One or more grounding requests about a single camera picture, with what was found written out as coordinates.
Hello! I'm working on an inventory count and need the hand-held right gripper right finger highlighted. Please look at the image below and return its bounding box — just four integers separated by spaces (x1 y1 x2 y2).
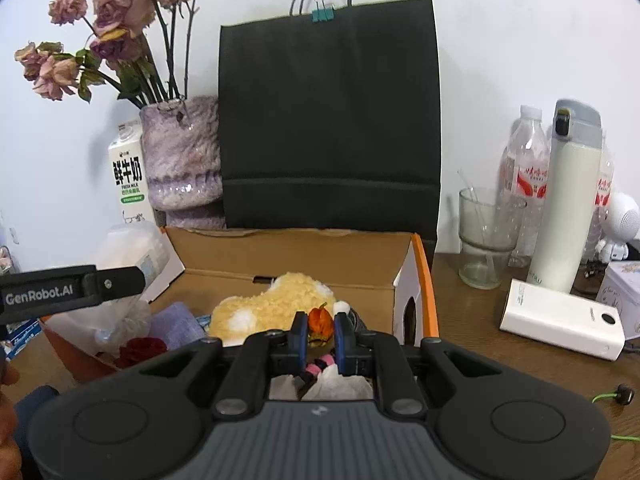
334 311 504 417

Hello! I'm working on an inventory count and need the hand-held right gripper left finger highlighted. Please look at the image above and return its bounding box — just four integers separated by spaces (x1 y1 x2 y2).
140 311 309 419

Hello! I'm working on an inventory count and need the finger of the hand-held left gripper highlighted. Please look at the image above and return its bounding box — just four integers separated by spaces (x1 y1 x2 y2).
95 266 147 305

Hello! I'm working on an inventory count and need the clear plastic bag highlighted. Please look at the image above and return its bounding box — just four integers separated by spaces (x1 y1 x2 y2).
44 222 172 357

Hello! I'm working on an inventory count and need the small orange flower head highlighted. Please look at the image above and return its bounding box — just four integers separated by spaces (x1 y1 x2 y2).
307 302 335 343

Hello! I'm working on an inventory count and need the cardboard box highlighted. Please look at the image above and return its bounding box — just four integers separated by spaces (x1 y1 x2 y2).
42 225 441 401

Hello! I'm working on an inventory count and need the wooden desktop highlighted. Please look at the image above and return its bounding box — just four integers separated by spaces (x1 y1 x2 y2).
0 250 640 480

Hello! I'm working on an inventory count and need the person's left hand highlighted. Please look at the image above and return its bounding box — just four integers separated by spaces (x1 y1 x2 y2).
0 362 24 480

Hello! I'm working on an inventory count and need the blue packet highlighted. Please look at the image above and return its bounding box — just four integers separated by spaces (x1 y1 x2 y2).
6 317 45 352

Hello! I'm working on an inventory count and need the yellow white plush toy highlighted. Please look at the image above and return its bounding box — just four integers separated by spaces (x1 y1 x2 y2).
207 272 351 347

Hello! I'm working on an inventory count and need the white crumpled tissue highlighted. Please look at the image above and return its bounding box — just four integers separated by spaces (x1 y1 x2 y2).
272 367 375 402

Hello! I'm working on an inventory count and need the purple towel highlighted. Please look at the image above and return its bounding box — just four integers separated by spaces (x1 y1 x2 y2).
149 302 209 350

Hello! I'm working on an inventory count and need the dark red rose head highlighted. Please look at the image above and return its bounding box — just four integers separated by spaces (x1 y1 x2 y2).
115 337 169 369

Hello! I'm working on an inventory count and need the white green milk carton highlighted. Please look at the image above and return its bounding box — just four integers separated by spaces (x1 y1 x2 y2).
107 121 157 225

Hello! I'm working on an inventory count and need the person's dark blue clothing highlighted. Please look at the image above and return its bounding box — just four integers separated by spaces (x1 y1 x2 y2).
14 384 62 480

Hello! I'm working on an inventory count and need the purple marbled vase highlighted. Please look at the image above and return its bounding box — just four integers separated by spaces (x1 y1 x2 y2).
139 95 226 231

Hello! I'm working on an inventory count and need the clear glass cup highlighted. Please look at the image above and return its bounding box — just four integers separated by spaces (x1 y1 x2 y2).
458 187 528 290

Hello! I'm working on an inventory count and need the white power bank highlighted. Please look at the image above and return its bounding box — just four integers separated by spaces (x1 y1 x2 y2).
499 278 627 362

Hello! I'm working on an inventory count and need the black paper bag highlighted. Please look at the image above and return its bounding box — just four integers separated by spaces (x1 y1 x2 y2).
218 0 442 253

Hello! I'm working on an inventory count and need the dried rose bouquet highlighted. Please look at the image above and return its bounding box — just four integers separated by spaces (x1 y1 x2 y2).
14 0 206 108

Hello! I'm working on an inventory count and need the clear plastic water bottle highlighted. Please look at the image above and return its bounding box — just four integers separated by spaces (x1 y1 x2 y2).
590 132 617 263
498 104 552 268

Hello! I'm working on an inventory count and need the white thermos flask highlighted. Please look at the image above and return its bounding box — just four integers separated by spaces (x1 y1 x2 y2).
526 98 603 295

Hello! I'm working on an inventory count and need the white printed tin box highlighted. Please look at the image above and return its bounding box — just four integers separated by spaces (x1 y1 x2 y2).
597 260 640 342

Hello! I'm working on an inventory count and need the white round robot speaker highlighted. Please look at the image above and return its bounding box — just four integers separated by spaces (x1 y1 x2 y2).
596 192 640 264

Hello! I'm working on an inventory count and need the pink black hair tie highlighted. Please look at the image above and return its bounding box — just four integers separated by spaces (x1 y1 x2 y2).
295 352 337 391

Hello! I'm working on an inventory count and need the green cable black plug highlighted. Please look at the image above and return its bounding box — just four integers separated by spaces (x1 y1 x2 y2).
591 383 640 444

